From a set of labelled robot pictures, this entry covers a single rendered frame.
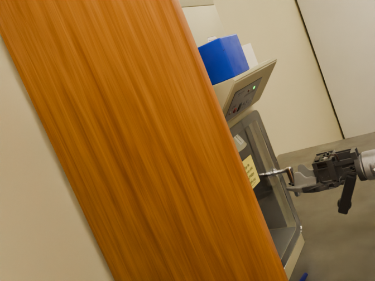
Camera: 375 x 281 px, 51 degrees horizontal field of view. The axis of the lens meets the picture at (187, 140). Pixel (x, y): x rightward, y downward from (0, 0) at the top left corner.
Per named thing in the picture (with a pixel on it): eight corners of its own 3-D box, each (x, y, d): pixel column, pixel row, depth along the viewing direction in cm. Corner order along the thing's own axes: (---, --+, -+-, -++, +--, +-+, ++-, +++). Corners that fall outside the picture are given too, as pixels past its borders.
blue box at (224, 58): (197, 91, 90) (182, 54, 89) (215, 82, 98) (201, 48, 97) (235, 77, 84) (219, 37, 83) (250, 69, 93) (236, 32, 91)
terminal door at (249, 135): (270, 292, 96) (211, 142, 90) (300, 229, 121) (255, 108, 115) (274, 292, 95) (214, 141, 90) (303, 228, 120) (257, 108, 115)
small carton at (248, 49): (234, 74, 103) (225, 52, 102) (243, 70, 107) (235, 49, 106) (249, 68, 100) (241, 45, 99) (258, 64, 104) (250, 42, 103)
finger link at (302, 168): (287, 165, 116) (316, 159, 110) (293, 182, 117) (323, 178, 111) (283, 169, 114) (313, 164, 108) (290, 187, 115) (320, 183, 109)
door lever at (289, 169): (285, 195, 116) (283, 199, 114) (274, 166, 115) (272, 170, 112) (303, 193, 113) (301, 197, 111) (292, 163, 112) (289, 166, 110)
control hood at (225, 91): (205, 136, 89) (188, 95, 88) (252, 102, 116) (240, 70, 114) (249, 122, 83) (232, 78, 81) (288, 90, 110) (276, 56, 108)
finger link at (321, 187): (302, 182, 110) (333, 174, 106) (304, 188, 110) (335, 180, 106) (300, 189, 106) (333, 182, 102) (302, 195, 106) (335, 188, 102)
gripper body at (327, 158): (313, 154, 110) (358, 143, 104) (323, 180, 112) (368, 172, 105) (308, 164, 104) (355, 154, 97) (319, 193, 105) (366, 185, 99)
